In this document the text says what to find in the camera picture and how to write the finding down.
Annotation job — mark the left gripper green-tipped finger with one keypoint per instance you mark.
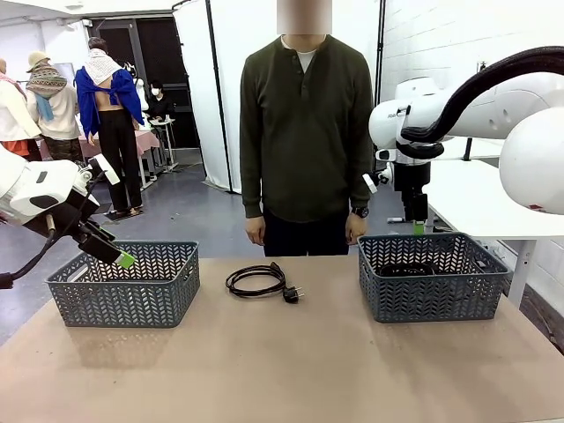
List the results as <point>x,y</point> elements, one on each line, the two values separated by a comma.
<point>106,252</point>
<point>102,230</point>

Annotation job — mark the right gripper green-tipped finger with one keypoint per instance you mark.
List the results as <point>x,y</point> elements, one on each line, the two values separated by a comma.
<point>408,207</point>
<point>419,213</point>

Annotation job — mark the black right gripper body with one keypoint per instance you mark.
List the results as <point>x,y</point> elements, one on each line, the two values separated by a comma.
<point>412,178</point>

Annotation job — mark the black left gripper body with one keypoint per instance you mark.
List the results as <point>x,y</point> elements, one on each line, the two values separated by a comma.
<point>75,216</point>

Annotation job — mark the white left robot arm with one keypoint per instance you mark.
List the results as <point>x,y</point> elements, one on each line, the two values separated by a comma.
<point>35,189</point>

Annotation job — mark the person's right forearm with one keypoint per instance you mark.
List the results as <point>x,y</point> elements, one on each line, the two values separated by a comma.
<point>252,185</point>

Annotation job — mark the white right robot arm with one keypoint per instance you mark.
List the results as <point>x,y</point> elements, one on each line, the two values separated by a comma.
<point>529,163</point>

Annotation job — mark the person's left forearm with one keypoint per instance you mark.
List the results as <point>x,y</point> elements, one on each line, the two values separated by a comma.
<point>361,185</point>

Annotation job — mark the person's left hand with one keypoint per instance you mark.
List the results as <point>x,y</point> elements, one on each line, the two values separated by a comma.
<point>357,230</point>

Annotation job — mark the person's right hand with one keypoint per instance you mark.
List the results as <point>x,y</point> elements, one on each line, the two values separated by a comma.
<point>254,230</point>

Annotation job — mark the black wristwatch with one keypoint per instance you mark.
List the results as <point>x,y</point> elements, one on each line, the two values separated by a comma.
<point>360,212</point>

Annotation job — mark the white table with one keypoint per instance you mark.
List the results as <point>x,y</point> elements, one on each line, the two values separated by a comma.
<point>476,207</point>
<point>480,150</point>

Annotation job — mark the grey plastic lattice basket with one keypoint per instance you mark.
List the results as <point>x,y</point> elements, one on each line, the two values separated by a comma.
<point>132,304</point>
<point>432,299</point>

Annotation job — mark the table with pink cloth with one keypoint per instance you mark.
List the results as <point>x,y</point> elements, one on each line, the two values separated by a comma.
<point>147,141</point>

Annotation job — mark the mannequin with blue shirt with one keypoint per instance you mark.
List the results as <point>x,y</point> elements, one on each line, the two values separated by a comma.
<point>110,114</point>

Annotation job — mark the mannequin with patterned scarf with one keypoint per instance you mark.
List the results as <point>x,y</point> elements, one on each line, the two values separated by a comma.
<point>53,106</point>

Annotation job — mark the person in green shirt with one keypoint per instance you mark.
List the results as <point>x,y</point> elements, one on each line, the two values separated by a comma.
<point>304,132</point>

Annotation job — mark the mannequin in white coat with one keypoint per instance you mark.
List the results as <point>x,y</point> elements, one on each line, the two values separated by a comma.
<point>13,114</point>

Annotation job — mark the small white desk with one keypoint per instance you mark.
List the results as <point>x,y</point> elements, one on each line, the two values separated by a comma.
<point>164,124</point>

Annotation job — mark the white mannequin torso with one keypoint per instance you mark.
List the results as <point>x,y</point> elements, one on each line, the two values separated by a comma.
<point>142,99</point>

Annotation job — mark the white backdrop curtain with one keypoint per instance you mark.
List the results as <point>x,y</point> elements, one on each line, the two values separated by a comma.
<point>198,88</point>

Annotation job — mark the black backdrop stand pole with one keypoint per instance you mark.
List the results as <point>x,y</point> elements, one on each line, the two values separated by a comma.
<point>218,88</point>

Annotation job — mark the black double door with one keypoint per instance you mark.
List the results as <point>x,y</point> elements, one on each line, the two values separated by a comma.
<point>163,48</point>

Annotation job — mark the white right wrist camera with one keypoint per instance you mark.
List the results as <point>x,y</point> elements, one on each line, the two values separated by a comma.
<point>370,183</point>

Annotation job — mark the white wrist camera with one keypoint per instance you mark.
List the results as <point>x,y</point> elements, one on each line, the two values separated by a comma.
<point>370,183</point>
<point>106,169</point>

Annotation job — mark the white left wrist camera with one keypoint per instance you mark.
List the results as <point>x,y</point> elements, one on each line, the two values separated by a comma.
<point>106,169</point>

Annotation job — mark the wall power outlet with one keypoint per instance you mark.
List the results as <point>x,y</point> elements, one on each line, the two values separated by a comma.
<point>482,66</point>

